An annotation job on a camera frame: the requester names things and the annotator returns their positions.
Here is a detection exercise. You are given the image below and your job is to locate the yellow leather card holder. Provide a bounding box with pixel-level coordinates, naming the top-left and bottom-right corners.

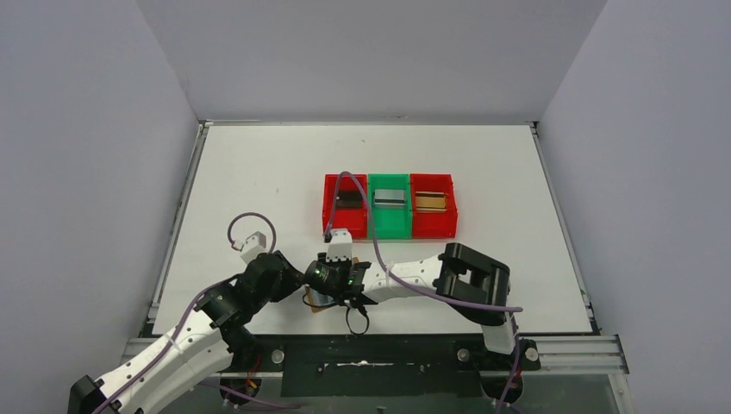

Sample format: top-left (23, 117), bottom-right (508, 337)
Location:
top-left (304, 257), bottom-right (367, 315)

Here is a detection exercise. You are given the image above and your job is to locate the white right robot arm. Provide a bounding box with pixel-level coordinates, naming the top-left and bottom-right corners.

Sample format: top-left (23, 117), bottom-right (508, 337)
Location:
top-left (303, 242), bottom-right (522, 354)

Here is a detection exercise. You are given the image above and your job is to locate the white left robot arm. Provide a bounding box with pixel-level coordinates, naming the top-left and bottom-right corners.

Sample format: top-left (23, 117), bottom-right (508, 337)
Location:
top-left (67, 251), bottom-right (304, 413)

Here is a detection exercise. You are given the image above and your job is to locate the black card in bin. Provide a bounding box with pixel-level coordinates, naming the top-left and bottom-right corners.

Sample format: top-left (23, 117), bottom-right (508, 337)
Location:
top-left (334, 191), bottom-right (363, 210)

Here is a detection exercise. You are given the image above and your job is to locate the silver card in bin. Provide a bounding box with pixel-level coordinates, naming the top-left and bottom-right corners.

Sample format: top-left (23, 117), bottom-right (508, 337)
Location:
top-left (373, 189), bottom-right (406, 209)

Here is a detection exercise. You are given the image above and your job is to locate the gold card in bin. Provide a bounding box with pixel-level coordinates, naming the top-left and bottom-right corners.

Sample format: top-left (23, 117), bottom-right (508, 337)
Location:
top-left (414, 191), bottom-right (447, 213)

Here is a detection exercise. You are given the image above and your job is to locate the left red plastic bin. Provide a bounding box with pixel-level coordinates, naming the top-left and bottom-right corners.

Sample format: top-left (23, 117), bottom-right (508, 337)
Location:
top-left (322, 174), bottom-right (369, 240)

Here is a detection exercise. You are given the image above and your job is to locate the red plastic bin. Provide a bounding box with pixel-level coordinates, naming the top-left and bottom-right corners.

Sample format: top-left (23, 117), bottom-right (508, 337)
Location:
top-left (322, 174), bottom-right (369, 240)
top-left (409, 173), bottom-right (459, 239)

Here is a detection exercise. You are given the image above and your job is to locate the green plastic bin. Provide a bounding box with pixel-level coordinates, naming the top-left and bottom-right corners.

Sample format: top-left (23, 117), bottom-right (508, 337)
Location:
top-left (366, 173), bottom-right (413, 240)

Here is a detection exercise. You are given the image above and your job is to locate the right red plastic bin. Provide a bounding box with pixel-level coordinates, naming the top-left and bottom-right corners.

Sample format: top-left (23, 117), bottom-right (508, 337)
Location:
top-left (409, 173), bottom-right (459, 239)

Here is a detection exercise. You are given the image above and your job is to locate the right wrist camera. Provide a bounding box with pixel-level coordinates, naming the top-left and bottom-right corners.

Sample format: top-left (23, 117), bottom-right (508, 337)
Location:
top-left (325, 229), bottom-right (353, 263)

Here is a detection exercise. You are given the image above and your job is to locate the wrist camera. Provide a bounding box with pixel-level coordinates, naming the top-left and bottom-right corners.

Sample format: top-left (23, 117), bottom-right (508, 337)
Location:
top-left (238, 231), bottom-right (268, 265)
top-left (325, 229), bottom-right (353, 263)

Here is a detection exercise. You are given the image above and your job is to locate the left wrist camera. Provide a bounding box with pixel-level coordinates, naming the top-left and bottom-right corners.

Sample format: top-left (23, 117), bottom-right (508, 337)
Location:
top-left (238, 231), bottom-right (268, 265)

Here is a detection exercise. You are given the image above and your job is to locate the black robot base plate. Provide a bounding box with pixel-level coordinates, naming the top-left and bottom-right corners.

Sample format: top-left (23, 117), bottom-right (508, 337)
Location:
top-left (211, 334), bottom-right (541, 402)

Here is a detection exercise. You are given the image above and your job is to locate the aluminium table frame rail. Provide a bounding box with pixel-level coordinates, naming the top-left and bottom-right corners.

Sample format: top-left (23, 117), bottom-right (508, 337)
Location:
top-left (530, 336), bottom-right (629, 375)

